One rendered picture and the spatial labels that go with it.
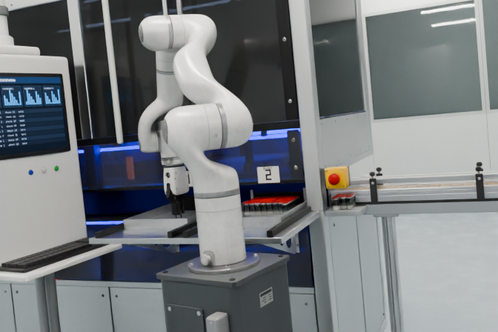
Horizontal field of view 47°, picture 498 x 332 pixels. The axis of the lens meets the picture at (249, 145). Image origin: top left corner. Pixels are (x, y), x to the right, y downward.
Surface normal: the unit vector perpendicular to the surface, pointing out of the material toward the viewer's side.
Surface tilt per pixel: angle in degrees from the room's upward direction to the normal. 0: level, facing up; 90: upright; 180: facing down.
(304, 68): 90
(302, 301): 90
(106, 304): 90
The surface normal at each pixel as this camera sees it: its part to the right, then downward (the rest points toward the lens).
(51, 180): 0.86, -0.06
